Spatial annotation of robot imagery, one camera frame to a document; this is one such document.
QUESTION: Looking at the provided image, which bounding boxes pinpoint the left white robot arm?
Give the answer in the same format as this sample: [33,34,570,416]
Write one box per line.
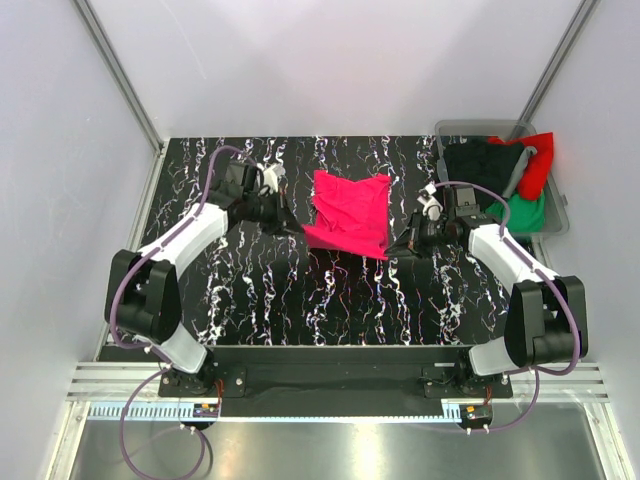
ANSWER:
[105,161,302,396]

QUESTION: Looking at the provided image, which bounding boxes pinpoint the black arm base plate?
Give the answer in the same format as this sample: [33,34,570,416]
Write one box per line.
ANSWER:
[159,363,513,399]

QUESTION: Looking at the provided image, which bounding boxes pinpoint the green t shirt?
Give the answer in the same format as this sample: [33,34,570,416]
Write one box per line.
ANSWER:
[507,193,546,233]

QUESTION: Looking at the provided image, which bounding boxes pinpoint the red t shirt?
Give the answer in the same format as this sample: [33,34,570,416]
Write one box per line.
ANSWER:
[488,132,554,201]

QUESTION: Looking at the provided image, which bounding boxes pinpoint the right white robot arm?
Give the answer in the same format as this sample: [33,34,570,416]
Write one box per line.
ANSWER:
[385,181,588,397]

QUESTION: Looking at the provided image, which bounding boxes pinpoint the clear plastic bin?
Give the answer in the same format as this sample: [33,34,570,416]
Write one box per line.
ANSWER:
[435,119,569,241]

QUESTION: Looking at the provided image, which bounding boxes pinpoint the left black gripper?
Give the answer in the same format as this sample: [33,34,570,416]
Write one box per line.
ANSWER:
[243,187,305,236]

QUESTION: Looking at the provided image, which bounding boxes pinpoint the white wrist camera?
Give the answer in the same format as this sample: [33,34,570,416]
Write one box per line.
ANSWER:
[418,182,444,221]
[258,163,286,195]

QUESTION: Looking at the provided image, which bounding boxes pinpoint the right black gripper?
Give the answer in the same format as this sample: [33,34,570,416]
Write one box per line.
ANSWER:
[384,209,455,260]

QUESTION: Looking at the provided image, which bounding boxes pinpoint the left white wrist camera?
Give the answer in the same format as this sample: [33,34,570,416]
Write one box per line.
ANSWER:
[258,163,286,195]

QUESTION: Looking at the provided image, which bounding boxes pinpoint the white cable duct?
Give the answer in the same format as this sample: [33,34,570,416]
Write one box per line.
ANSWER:
[88,401,219,422]

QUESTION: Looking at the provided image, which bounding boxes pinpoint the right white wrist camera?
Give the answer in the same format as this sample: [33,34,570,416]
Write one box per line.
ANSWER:
[418,182,444,221]

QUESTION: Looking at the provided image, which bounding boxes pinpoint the black t shirt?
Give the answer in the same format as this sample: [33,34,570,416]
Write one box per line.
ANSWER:
[444,139,507,197]

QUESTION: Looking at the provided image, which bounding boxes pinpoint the grey t shirt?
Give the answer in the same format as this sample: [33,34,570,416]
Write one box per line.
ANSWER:
[498,144,537,199]

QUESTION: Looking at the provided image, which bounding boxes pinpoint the aluminium frame rail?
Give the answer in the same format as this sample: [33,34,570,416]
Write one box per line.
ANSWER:
[67,363,612,401]

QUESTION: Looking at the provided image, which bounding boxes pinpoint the pink t shirt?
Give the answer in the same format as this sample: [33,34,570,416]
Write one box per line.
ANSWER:
[303,170,391,260]

